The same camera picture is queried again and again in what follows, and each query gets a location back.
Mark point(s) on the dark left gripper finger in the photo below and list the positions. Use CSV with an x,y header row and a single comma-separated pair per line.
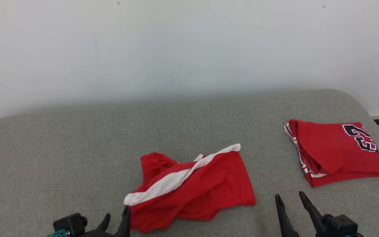
x,y
104,223
124,223

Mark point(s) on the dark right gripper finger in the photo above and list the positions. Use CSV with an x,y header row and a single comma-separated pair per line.
x,y
314,215
285,220

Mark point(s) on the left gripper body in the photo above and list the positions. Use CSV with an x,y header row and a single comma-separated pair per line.
x,y
94,234

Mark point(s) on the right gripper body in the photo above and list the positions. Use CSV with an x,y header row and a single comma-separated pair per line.
x,y
360,235

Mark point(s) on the red jersey with number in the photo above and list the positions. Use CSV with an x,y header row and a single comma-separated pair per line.
x,y
334,151

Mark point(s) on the red shorts with white band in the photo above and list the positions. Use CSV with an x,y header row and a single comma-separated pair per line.
x,y
209,187

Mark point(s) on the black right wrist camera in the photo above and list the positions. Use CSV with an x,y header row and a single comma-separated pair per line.
x,y
341,226

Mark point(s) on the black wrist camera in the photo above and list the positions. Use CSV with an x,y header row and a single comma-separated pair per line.
x,y
341,226
69,223

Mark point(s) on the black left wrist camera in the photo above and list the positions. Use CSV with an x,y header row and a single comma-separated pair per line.
x,y
69,223

